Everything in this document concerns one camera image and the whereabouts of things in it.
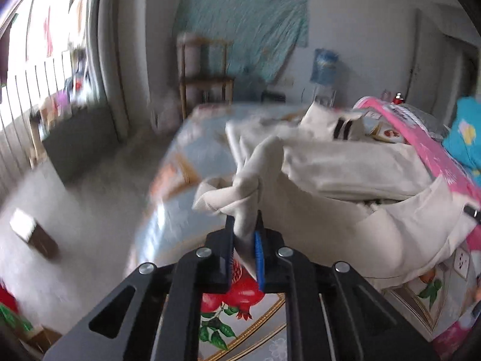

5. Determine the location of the blue water jug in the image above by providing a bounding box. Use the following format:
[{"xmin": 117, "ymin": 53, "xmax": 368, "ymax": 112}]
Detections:
[{"xmin": 311, "ymin": 48, "xmax": 339, "ymax": 85}]

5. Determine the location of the beige zip jacket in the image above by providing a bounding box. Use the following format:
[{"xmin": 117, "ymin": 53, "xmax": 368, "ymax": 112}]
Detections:
[{"xmin": 191, "ymin": 101, "xmax": 481, "ymax": 290}]

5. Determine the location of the teal floral wall cloth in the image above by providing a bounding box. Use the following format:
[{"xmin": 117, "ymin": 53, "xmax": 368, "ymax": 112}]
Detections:
[{"xmin": 173, "ymin": 0, "xmax": 311, "ymax": 83}]

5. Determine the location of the blue cartoon print pillow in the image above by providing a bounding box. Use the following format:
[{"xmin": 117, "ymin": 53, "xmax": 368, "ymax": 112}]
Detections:
[{"xmin": 443, "ymin": 97, "xmax": 481, "ymax": 177}]

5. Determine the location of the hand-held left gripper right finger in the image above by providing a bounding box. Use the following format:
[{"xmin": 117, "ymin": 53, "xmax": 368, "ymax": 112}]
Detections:
[{"xmin": 256, "ymin": 212, "xmax": 438, "ymax": 361}]

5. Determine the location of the brown box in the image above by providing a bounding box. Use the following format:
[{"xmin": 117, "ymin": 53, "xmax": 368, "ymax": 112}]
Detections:
[{"xmin": 9, "ymin": 208, "xmax": 61, "ymax": 258}]

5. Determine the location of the wooden chair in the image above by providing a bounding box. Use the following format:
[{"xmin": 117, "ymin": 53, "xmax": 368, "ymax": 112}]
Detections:
[{"xmin": 176, "ymin": 34, "xmax": 235, "ymax": 119}]

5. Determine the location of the window railing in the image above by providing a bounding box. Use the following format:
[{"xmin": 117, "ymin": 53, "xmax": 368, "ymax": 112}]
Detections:
[{"xmin": 0, "ymin": 49, "xmax": 76, "ymax": 196}]

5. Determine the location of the dark cabinet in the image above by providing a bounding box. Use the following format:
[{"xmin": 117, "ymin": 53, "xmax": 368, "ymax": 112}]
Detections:
[{"xmin": 39, "ymin": 101, "xmax": 121, "ymax": 183}]

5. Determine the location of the grey curtain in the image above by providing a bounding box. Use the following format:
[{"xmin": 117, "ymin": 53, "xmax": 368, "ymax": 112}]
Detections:
[{"xmin": 84, "ymin": 0, "xmax": 151, "ymax": 143}]

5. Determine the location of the red box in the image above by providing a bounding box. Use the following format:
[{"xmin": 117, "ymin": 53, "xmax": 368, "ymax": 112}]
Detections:
[{"xmin": 0, "ymin": 278, "xmax": 19, "ymax": 316}]

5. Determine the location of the pink printed blanket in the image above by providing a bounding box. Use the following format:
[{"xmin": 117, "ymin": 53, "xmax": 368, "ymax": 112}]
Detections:
[{"xmin": 353, "ymin": 96, "xmax": 481, "ymax": 361}]

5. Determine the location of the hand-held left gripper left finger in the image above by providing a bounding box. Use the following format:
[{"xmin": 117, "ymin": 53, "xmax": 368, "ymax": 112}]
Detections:
[{"xmin": 43, "ymin": 214, "xmax": 237, "ymax": 361}]

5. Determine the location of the white water dispenser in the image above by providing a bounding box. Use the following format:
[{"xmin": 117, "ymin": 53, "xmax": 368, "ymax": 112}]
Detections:
[{"xmin": 314, "ymin": 83, "xmax": 337, "ymax": 108}]

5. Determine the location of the patterned table cover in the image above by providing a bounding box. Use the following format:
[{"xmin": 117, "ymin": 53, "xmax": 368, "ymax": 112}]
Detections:
[{"xmin": 128, "ymin": 103, "xmax": 481, "ymax": 361}]

